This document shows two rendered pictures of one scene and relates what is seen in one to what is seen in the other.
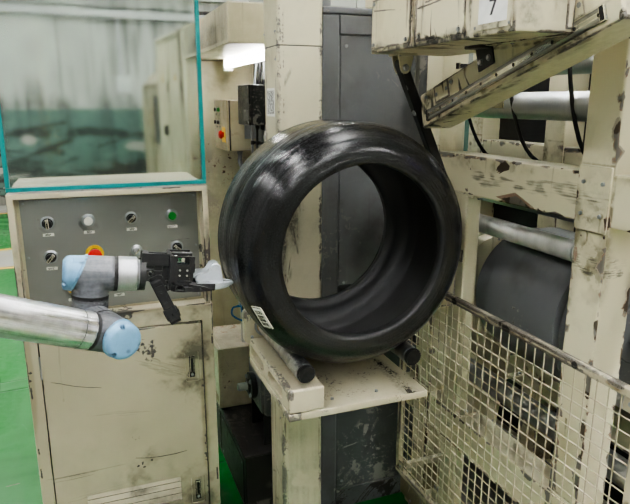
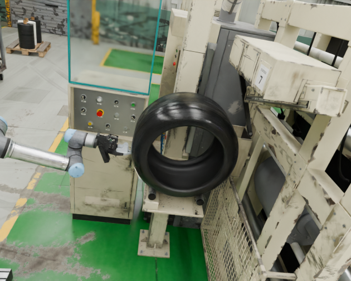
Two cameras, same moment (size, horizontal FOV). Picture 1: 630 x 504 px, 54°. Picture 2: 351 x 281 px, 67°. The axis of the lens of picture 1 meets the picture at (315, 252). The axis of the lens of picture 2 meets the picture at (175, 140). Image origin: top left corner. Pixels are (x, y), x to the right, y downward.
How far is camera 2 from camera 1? 54 cm
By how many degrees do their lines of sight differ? 19
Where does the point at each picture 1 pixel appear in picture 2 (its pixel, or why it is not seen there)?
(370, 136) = (198, 114)
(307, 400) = (150, 206)
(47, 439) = not seen: hidden behind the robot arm
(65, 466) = (78, 184)
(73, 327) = (57, 164)
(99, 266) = (78, 136)
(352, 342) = (172, 191)
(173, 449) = (118, 189)
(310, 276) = (178, 149)
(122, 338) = (75, 171)
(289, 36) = (189, 46)
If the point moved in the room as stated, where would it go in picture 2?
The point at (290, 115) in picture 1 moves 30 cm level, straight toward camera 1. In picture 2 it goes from (183, 82) to (167, 96)
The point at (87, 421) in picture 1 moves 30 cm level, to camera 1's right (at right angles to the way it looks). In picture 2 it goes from (88, 172) to (121, 184)
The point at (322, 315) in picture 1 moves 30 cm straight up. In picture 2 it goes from (176, 168) to (185, 127)
